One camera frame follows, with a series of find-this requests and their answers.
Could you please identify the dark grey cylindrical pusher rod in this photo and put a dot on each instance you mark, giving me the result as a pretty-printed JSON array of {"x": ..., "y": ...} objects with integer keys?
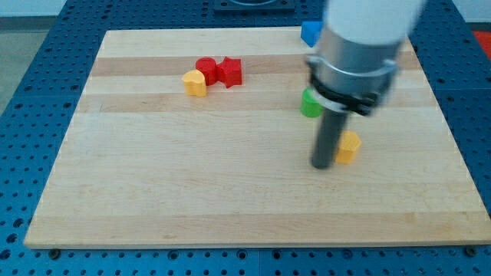
[{"x": 329, "y": 134}]

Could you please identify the yellow hexagon block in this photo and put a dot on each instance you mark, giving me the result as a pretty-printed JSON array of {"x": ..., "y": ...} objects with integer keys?
[{"x": 348, "y": 147}]

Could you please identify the blue block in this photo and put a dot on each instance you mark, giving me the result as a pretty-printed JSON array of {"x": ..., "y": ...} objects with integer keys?
[{"x": 311, "y": 32}]

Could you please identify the red circle block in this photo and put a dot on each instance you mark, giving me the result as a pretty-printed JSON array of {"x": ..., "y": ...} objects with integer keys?
[{"x": 207, "y": 66}]

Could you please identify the yellow heart block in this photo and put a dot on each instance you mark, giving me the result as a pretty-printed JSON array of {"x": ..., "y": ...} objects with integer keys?
[{"x": 194, "y": 83}]

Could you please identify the green circle block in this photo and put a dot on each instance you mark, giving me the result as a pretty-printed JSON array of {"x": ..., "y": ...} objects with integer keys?
[{"x": 309, "y": 106}]

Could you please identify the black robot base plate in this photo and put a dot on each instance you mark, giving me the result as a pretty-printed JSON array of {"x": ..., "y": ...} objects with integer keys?
[{"x": 253, "y": 5}]

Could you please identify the light wooden board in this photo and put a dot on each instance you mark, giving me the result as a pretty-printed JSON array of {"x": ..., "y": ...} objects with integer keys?
[{"x": 144, "y": 165}]

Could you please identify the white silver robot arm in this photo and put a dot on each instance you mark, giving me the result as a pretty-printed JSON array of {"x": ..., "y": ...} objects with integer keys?
[{"x": 354, "y": 63}]

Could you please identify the red star block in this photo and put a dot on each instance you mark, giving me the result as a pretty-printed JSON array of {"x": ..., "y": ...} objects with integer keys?
[{"x": 229, "y": 72}]

